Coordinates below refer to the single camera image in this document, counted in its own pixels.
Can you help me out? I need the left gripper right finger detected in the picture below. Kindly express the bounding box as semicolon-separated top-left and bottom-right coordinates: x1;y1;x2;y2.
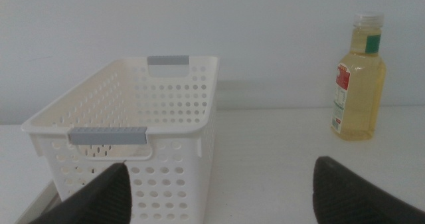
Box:
312;156;425;224

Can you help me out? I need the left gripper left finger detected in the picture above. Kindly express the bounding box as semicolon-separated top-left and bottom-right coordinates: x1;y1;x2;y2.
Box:
28;162;133;224

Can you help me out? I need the white perforated plastic basket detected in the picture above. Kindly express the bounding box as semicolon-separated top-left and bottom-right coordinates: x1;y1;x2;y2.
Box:
21;55;220;224

